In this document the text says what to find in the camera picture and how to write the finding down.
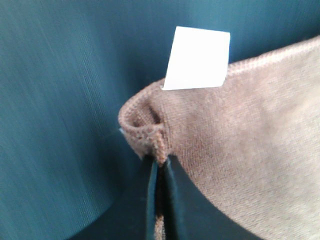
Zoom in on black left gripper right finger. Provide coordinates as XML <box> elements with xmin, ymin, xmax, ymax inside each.
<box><xmin>162</xmin><ymin>155</ymin><xmax>259</xmax><ymax>240</ymax></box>

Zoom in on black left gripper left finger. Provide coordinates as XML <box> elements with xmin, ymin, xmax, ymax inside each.
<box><xmin>70</xmin><ymin>155</ymin><xmax>158</xmax><ymax>240</ymax></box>

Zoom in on brown towel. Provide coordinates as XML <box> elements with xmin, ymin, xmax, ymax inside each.
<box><xmin>118</xmin><ymin>37</ymin><xmax>320</xmax><ymax>240</ymax></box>

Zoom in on black table cloth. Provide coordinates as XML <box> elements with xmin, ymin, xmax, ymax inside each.
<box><xmin>0</xmin><ymin>0</ymin><xmax>320</xmax><ymax>240</ymax></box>

